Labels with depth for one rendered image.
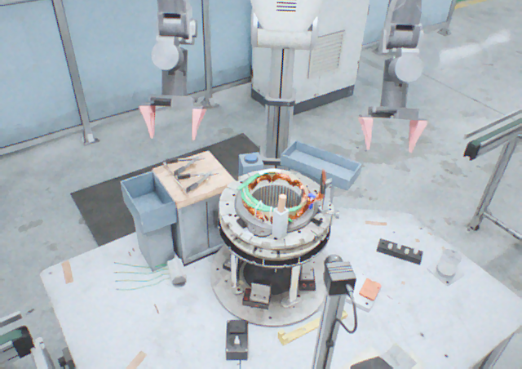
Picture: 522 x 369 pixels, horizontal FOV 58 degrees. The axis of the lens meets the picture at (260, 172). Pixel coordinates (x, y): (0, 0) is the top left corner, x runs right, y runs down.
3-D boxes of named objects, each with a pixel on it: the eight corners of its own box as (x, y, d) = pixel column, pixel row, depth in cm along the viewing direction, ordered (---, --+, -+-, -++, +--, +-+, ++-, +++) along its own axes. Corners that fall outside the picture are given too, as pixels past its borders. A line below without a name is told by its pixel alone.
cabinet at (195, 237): (183, 267, 155) (178, 209, 139) (161, 232, 167) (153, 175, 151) (236, 245, 163) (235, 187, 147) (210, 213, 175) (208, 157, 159)
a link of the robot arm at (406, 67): (419, 30, 106) (381, 28, 106) (437, 22, 94) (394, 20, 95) (413, 85, 108) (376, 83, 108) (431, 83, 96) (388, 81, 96)
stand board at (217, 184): (177, 209, 138) (176, 203, 137) (152, 174, 151) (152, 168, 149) (236, 187, 147) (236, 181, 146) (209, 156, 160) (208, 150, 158)
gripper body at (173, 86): (193, 105, 105) (194, 71, 104) (148, 102, 105) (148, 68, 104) (198, 104, 111) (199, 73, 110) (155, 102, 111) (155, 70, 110)
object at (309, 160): (349, 224, 173) (362, 163, 155) (337, 242, 166) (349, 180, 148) (289, 200, 183) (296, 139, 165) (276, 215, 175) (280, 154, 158)
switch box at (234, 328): (225, 360, 130) (225, 349, 126) (227, 329, 137) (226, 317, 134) (247, 360, 130) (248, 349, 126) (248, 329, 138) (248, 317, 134)
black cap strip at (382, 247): (419, 265, 159) (421, 260, 157) (375, 251, 163) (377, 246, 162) (422, 255, 162) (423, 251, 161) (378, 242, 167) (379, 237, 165)
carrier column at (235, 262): (234, 290, 146) (233, 243, 133) (229, 285, 147) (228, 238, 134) (241, 286, 147) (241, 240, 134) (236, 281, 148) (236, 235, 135)
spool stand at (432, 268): (447, 286, 152) (456, 266, 146) (425, 268, 158) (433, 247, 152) (465, 274, 156) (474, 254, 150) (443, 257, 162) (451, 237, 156)
